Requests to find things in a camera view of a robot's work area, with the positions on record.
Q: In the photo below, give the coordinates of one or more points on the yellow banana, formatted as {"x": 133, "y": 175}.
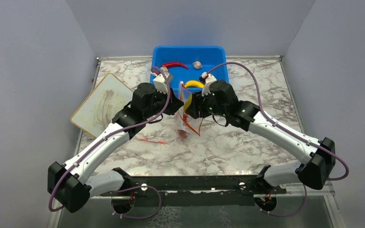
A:
{"x": 194, "y": 83}

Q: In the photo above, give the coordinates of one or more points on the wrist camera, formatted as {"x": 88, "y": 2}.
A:
{"x": 207, "y": 79}
{"x": 161, "y": 84}

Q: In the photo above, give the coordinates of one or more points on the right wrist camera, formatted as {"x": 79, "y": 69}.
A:
{"x": 207, "y": 79}

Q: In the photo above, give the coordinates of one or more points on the red pen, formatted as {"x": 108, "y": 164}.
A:
{"x": 152, "y": 141}

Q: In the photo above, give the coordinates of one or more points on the red chili pepper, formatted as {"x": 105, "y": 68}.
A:
{"x": 174, "y": 64}

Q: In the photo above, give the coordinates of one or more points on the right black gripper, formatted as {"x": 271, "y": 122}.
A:
{"x": 196, "y": 109}

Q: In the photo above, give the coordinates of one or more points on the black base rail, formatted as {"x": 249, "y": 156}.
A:
{"x": 186, "y": 191}

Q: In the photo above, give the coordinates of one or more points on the clear zip bag orange zipper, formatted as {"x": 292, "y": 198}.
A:
{"x": 184, "y": 121}

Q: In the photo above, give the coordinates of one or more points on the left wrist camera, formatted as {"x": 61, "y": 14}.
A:
{"x": 161, "y": 84}

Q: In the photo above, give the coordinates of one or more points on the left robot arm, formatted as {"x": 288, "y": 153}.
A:
{"x": 72, "y": 183}

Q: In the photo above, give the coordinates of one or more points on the yellow green starfruit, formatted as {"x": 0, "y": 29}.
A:
{"x": 187, "y": 104}

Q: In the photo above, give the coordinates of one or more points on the purple grape bunch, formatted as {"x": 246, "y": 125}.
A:
{"x": 182, "y": 134}

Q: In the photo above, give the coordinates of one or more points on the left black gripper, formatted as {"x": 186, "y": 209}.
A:
{"x": 174, "y": 103}

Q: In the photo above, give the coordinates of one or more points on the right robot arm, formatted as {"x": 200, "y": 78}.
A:
{"x": 315, "y": 159}

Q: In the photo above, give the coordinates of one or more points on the garlic bulb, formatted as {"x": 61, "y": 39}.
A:
{"x": 164, "y": 69}
{"x": 197, "y": 65}

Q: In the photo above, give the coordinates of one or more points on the blue plastic bin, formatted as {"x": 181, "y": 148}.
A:
{"x": 209, "y": 56}

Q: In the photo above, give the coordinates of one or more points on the white board with wooden frame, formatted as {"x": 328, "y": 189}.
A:
{"x": 96, "y": 112}

